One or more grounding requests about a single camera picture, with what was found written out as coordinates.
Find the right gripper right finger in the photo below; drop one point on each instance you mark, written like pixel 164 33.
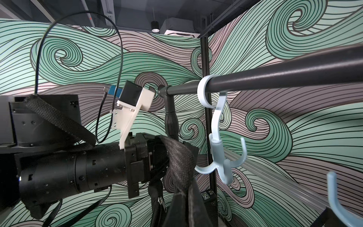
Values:
pixel 197 213

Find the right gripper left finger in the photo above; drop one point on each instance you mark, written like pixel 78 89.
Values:
pixel 177 215

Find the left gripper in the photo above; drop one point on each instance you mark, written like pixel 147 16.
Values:
pixel 148 157

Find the black round mat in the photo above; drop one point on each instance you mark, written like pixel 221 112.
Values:
pixel 81 168

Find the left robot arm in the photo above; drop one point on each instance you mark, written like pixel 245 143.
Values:
pixel 25 137

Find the light blue hook leftmost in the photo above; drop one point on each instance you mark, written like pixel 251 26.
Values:
pixel 220 163

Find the light blue hook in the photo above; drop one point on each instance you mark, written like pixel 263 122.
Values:
pixel 346 217
pixel 220 163

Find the black ceiling spotlight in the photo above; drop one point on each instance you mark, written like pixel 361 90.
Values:
pixel 155 27

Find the ceiling air conditioner unit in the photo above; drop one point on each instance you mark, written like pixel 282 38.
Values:
pixel 178 27

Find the black clothes rack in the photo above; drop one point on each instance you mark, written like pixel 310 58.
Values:
pixel 336 65

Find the black case on wall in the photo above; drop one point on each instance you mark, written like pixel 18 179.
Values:
pixel 208 196

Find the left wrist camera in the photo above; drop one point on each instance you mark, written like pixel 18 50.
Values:
pixel 132 99

